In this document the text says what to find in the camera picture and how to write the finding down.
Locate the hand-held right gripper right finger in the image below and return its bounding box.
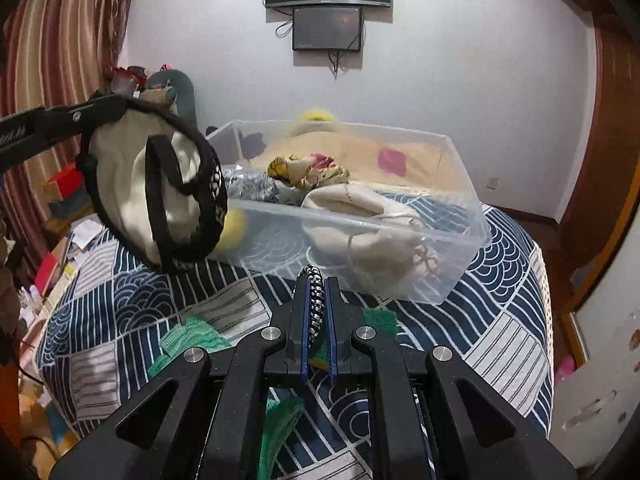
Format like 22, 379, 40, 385
324, 276, 581, 480

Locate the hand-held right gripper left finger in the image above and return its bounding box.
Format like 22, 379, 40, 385
47, 274, 310, 480

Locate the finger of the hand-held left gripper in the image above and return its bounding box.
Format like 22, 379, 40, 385
41, 93, 135, 136

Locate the black white braided strap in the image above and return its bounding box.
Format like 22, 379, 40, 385
299, 264, 327, 350

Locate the cream bag with black trim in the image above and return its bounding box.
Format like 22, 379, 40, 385
76, 91, 231, 275

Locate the clear plastic storage box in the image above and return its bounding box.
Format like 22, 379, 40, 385
204, 119, 492, 306

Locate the dark red plush toy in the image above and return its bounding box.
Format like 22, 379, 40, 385
109, 65, 151, 95

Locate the red box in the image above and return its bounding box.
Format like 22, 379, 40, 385
42, 167, 85, 197

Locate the striped red curtain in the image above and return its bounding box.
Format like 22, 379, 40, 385
0, 0, 148, 221

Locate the green plush toy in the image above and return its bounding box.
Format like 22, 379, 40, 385
145, 69, 199, 127

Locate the green mesh cloth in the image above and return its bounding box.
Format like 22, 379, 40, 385
147, 307, 401, 480

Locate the yellow plush ball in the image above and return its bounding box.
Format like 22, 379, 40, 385
217, 208, 247, 253

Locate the pile of papers and boxes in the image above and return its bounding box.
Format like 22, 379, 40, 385
19, 195, 107, 313

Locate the floral patterned cloth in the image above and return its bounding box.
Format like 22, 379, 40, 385
266, 152, 351, 192

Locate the blue white patterned bedspread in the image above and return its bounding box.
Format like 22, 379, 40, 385
37, 190, 555, 463

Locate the black cloth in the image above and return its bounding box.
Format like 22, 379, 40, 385
240, 132, 267, 159

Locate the pink cloth patch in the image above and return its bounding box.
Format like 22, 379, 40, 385
378, 147, 407, 176

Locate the beige blanket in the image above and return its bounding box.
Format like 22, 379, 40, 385
260, 127, 451, 192

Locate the yellow plush toy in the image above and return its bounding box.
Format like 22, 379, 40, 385
295, 108, 338, 134

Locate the white cabinet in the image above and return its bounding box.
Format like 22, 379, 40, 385
549, 280, 640, 480

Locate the wooden door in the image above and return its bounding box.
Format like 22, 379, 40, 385
554, 10, 640, 326

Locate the cream drawstring pouch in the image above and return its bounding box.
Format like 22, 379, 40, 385
301, 184, 443, 293

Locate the small black wall monitor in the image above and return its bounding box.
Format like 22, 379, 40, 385
292, 6, 363, 52

